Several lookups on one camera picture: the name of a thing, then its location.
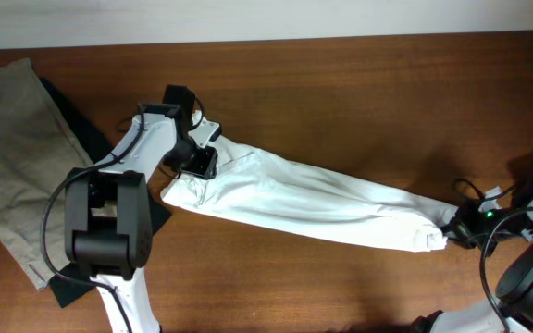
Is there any white t-shirt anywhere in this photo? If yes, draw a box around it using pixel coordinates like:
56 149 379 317
161 137 456 252

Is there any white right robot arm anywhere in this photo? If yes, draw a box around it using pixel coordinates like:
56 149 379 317
408 175 533 333

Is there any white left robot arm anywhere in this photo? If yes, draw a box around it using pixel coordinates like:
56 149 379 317
64 85 221 332

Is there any khaki beige garment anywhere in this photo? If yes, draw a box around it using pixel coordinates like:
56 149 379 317
0 58 93 290

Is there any black garment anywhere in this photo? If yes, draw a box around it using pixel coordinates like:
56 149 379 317
40 77 171 308

